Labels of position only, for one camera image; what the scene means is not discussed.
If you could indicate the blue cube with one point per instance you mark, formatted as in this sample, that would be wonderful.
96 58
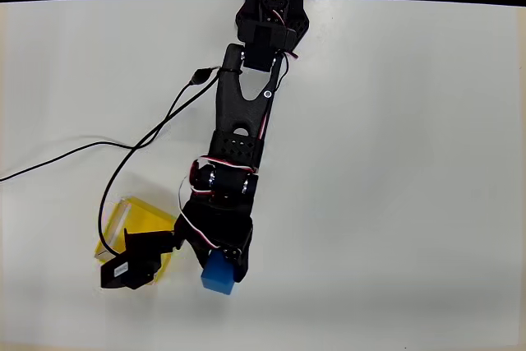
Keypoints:
218 275

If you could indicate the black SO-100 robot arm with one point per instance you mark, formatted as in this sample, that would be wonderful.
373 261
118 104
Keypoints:
236 121

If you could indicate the yellow square tray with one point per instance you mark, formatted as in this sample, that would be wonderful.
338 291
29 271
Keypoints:
141 219

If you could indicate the black webcam on bracket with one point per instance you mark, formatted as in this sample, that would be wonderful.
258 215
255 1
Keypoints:
137 260

